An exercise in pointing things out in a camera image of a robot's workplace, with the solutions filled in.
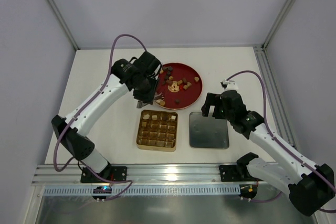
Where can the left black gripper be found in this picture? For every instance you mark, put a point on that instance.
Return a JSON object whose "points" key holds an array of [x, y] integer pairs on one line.
{"points": [[146, 96]]}

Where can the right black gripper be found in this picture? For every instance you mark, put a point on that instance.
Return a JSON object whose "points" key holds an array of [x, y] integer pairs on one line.
{"points": [[217, 106]]}

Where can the metal tweezers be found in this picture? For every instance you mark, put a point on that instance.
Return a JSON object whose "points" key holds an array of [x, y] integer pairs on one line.
{"points": [[158, 97]]}

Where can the silver square tin lid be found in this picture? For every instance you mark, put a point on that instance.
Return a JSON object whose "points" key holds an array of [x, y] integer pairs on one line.
{"points": [[207, 132]]}

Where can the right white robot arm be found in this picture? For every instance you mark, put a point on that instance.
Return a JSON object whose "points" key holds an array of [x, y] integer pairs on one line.
{"points": [[307, 185]]}

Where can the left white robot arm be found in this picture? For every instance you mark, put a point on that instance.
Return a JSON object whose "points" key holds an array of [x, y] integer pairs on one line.
{"points": [[137, 75]]}

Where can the gold chocolate box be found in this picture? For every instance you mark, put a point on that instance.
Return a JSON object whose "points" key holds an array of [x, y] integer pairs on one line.
{"points": [[158, 135]]}

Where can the round red tray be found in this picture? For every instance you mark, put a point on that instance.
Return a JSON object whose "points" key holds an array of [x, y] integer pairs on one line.
{"points": [[179, 86]]}

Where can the right controller board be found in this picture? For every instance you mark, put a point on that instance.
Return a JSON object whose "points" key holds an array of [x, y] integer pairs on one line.
{"points": [[248, 189]]}

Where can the controller board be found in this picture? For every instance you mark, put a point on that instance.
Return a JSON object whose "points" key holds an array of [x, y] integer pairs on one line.
{"points": [[248, 189], [102, 190]]}

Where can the left controller board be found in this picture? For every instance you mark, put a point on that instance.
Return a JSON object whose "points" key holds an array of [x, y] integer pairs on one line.
{"points": [[102, 190]]}

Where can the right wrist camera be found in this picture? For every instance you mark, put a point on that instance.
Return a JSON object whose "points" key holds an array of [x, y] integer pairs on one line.
{"points": [[229, 85]]}

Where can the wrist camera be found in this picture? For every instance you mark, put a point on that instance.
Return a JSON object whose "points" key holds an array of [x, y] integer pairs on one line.
{"points": [[229, 85], [148, 64]]}

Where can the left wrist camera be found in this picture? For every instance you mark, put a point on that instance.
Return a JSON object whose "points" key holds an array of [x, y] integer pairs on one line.
{"points": [[148, 64]]}

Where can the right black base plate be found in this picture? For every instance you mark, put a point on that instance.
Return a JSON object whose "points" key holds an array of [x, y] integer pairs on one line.
{"points": [[235, 173]]}

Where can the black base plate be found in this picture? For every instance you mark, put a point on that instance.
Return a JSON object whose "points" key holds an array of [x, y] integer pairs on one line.
{"points": [[235, 173], [110, 173]]}

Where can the aluminium rail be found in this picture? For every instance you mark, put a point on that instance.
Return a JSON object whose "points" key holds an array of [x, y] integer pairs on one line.
{"points": [[138, 173]]}

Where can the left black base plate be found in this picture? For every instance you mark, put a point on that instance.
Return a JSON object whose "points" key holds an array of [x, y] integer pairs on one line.
{"points": [[110, 173]]}

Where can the slotted cable duct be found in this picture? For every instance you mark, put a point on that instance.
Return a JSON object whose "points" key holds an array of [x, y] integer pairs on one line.
{"points": [[146, 190]]}

